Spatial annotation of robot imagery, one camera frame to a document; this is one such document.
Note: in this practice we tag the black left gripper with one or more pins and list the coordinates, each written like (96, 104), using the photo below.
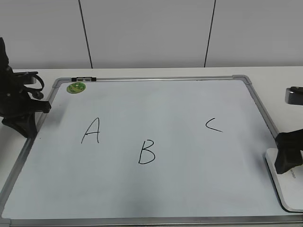
(18, 103)

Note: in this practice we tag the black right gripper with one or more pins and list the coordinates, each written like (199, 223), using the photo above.
(289, 154)

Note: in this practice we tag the white board eraser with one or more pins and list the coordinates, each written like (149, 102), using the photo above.
(289, 185)

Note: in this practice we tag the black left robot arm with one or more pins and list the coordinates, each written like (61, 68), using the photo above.
(2, 56)

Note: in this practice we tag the green round magnet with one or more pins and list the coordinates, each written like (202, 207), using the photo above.
(76, 88)

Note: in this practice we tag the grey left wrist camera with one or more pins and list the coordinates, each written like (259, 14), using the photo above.
(26, 77)

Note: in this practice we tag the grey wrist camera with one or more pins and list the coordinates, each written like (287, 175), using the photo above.
(26, 77)
(294, 95)

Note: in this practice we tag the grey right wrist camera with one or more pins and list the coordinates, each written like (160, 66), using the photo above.
(294, 95)

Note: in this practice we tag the white board with grey frame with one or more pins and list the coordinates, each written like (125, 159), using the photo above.
(148, 152)

